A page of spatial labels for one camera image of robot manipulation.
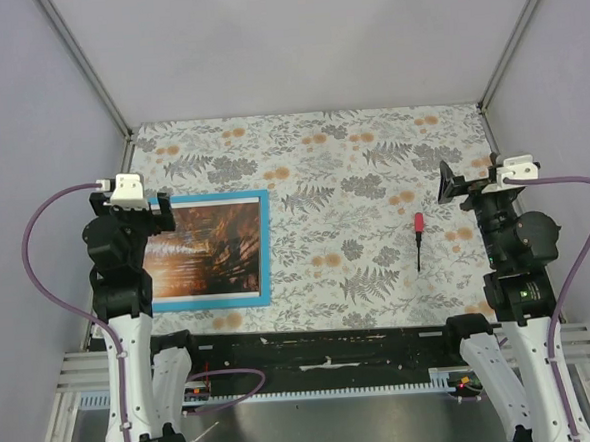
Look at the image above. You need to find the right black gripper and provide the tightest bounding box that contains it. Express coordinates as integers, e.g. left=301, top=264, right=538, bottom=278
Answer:
left=436, top=157, right=519, bottom=269

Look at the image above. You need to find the red handled screwdriver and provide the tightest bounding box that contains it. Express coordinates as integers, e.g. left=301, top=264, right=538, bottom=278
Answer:
left=413, top=212, right=425, bottom=272

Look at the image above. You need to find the blue picture frame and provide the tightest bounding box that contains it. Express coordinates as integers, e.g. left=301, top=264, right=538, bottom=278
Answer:
left=152, top=190, right=272, bottom=313

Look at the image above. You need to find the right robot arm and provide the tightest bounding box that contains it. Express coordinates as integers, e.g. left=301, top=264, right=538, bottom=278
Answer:
left=438, top=155, right=590, bottom=442

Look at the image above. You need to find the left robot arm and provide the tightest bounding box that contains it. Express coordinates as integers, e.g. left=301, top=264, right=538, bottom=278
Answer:
left=82, top=193, right=204, bottom=442

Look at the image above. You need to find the autumn forest photo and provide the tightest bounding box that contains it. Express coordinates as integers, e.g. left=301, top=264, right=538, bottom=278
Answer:
left=143, top=198, right=262, bottom=300

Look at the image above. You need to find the floral patterned table mat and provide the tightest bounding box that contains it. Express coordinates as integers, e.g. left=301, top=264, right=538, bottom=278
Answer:
left=130, top=104, right=493, bottom=334

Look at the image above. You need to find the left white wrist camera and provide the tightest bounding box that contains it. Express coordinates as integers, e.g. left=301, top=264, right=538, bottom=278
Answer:
left=96, top=173, right=149, bottom=211

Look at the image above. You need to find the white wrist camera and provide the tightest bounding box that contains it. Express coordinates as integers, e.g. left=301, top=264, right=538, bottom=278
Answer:
left=96, top=173, right=149, bottom=211
left=482, top=154, right=539, bottom=193

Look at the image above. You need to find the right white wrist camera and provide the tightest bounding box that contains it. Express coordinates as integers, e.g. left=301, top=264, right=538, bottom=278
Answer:
left=482, top=154, right=539, bottom=193

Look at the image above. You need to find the aluminium rail bar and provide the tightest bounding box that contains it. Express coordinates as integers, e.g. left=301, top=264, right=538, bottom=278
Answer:
left=56, top=351, right=110, bottom=393

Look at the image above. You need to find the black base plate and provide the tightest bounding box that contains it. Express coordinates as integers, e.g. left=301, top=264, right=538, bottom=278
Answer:
left=89, top=313, right=506, bottom=406

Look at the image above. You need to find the light blue cable duct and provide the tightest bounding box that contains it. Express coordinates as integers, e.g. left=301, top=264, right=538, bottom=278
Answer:
left=78, top=364, right=482, bottom=414

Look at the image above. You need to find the left aluminium corner post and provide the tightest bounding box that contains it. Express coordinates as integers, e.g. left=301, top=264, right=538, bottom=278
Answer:
left=35, top=0, right=135, bottom=147

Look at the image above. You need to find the aluminium corner post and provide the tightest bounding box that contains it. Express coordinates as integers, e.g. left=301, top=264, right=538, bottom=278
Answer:
left=35, top=0, right=135, bottom=147
left=470, top=0, right=570, bottom=114

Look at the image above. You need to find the clear handled screwdriver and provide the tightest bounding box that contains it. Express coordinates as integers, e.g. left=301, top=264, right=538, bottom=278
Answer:
left=190, top=421, right=219, bottom=442

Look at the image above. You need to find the right aluminium corner post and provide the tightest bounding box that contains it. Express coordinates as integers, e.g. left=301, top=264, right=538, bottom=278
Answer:
left=470, top=0, right=570, bottom=114

